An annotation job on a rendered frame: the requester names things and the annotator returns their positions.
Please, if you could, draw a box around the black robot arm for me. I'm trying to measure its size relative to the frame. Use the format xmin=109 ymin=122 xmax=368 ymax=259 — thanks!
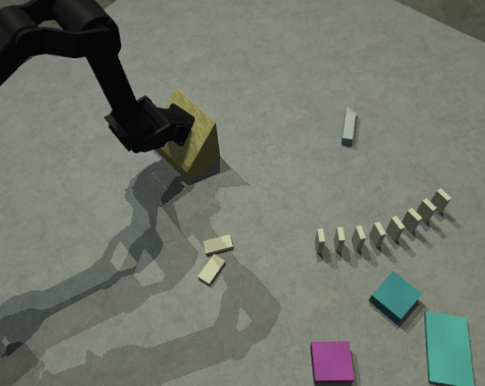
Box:
xmin=0 ymin=0 xmax=195 ymax=153

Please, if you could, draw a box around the teal square block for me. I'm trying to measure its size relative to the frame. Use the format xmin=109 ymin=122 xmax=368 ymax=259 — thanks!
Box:
xmin=370 ymin=271 xmax=422 ymax=324

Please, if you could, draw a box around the teal flat rectangular slab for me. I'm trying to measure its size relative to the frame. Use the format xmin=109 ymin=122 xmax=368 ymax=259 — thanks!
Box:
xmin=424 ymin=312 xmax=474 ymax=386

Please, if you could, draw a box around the purple block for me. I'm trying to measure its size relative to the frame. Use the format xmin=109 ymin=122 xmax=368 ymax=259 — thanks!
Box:
xmin=310 ymin=341 xmax=355 ymax=384

